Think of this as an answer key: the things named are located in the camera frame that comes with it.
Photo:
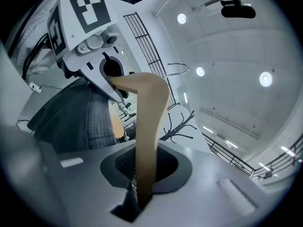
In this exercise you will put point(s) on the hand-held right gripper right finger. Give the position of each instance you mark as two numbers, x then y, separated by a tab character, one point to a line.
201	197

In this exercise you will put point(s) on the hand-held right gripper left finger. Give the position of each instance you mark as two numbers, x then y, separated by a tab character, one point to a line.
82	193

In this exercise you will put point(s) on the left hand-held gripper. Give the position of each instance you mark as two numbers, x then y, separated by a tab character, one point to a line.
82	13

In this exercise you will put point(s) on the dark garment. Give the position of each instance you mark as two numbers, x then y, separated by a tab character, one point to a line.
71	122

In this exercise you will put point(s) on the wooden clothes hanger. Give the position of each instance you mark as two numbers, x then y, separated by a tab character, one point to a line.
149	117

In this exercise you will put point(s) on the person's left forearm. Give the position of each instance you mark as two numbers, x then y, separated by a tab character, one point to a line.
33	39

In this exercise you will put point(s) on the black balcony railing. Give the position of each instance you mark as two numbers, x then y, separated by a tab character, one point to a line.
236	158

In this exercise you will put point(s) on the long ceiling light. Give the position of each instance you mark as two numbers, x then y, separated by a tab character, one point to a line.
230	144
287	151
207	129
264	167

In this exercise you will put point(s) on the yellow round table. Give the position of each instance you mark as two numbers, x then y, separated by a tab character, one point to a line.
117	126

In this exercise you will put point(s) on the black coat rack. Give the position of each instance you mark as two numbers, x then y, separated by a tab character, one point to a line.
176	131

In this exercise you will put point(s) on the white power strip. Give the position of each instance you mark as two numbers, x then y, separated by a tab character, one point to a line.
35	87

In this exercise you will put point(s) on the round ceiling light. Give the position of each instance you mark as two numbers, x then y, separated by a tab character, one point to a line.
200	71
181	18
265	79

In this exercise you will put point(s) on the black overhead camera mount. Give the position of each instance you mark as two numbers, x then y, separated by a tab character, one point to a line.
237	11

